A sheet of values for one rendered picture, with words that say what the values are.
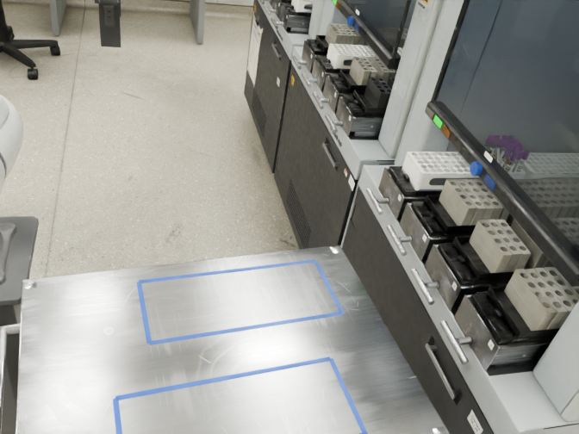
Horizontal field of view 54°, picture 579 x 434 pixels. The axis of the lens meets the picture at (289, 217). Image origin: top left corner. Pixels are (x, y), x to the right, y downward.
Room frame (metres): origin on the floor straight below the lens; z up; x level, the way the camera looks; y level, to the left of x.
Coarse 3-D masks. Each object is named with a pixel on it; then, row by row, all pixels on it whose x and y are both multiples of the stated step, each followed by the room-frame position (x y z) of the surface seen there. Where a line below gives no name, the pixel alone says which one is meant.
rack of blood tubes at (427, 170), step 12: (408, 156) 1.25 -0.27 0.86; (420, 156) 1.26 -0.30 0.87; (432, 156) 1.27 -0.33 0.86; (444, 156) 1.28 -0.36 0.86; (456, 156) 1.29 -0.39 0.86; (408, 168) 1.24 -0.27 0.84; (420, 168) 1.20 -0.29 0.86; (432, 168) 1.21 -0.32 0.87; (444, 168) 1.22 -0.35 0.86; (456, 168) 1.23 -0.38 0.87; (468, 168) 1.24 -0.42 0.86; (420, 180) 1.18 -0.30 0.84; (432, 180) 1.25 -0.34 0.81; (444, 180) 1.26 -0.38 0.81
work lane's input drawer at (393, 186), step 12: (384, 168) 1.27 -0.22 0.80; (396, 168) 1.26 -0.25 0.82; (384, 180) 1.25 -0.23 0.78; (396, 180) 1.21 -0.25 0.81; (408, 180) 1.21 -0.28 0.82; (372, 192) 1.23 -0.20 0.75; (384, 192) 1.24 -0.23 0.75; (396, 192) 1.18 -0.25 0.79; (408, 192) 1.16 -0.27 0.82; (420, 192) 1.17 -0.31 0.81; (432, 192) 1.18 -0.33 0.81; (396, 204) 1.17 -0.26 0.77; (396, 216) 1.15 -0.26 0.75
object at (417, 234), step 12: (408, 204) 1.12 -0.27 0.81; (420, 204) 1.12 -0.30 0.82; (408, 216) 1.10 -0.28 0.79; (420, 216) 1.07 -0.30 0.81; (432, 216) 1.07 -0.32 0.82; (408, 228) 1.09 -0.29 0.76; (420, 228) 1.04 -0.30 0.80; (432, 228) 1.03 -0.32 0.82; (396, 240) 1.04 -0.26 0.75; (408, 240) 1.06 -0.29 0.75; (420, 240) 1.03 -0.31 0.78; (432, 240) 1.00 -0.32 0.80; (444, 240) 1.01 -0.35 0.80; (420, 252) 1.01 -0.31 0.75
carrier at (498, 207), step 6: (474, 180) 1.16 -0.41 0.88; (480, 180) 1.17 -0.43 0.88; (480, 186) 1.14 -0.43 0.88; (486, 192) 1.12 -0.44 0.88; (492, 198) 1.11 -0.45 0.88; (492, 204) 1.07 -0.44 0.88; (498, 204) 1.08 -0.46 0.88; (498, 210) 1.06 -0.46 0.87; (492, 216) 1.06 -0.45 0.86; (498, 216) 1.07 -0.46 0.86
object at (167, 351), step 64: (256, 256) 0.82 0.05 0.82; (320, 256) 0.86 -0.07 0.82; (64, 320) 0.58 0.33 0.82; (128, 320) 0.61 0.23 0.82; (192, 320) 0.63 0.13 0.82; (256, 320) 0.66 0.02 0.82; (320, 320) 0.69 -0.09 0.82; (0, 384) 0.48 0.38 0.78; (64, 384) 0.47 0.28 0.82; (128, 384) 0.49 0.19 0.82; (192, 384) 0.51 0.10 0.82; (256, 384) 0.53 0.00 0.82; (320, 384) 0.55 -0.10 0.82; (384, 384) 0.58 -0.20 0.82
